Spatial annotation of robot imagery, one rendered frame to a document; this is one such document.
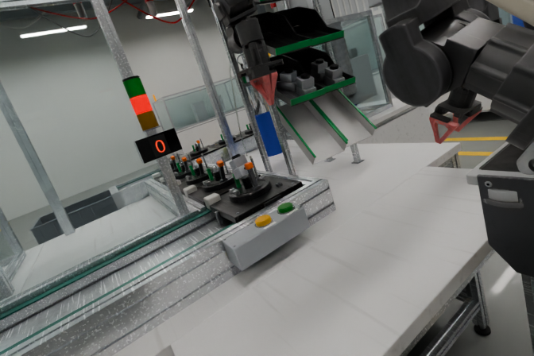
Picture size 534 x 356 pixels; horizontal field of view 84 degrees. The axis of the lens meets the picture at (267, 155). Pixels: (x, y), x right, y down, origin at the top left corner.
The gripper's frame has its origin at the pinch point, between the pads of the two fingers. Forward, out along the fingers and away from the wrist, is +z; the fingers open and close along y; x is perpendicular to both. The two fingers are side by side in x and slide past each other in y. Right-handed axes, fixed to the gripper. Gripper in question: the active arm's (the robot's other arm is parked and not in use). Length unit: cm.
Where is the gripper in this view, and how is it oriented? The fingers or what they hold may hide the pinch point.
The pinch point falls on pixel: (270, 102)
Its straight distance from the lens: 76.4
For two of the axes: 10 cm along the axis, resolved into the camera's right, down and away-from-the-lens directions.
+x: 5.1, 0.4, -8.6
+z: 3.0, 9.3, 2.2
